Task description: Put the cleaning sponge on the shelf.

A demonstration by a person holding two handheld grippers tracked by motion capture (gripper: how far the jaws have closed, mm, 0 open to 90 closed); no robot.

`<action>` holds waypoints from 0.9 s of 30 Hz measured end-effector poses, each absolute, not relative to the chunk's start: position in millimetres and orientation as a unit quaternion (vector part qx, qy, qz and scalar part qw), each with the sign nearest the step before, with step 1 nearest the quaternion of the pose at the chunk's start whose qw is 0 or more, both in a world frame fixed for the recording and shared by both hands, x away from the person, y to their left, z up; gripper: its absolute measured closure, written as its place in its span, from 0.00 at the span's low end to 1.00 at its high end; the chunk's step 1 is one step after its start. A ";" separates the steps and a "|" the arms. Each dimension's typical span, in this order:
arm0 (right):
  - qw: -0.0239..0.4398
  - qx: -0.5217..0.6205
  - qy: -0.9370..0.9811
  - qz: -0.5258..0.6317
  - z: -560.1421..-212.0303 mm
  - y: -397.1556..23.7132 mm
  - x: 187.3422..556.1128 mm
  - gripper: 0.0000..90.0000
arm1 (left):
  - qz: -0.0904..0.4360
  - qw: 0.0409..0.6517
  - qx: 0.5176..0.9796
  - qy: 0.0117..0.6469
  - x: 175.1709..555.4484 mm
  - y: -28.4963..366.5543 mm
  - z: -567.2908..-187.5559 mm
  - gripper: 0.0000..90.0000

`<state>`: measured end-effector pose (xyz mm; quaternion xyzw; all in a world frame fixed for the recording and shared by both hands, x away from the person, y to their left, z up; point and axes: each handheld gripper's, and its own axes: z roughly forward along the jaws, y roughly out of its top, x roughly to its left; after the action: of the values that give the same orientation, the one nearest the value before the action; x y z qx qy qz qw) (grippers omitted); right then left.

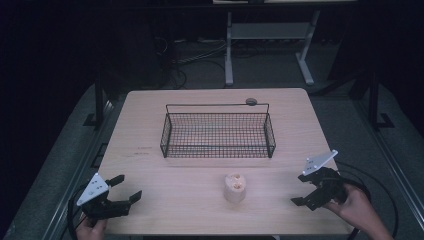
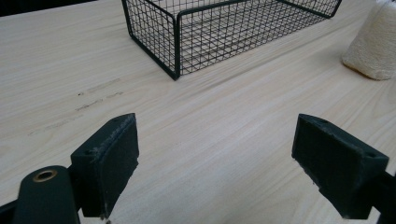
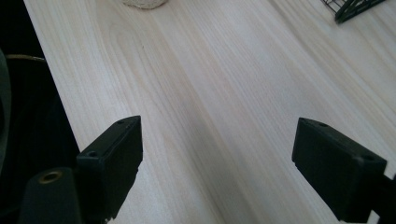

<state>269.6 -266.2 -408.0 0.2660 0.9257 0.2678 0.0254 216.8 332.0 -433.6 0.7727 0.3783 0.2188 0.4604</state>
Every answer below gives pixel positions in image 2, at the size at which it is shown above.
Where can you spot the cream terry cloth towel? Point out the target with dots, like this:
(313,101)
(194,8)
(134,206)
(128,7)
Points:
(372,46)

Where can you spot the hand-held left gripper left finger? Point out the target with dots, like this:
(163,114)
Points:
(104,168)

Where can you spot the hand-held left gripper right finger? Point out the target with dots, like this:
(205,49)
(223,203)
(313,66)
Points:
(336,168)

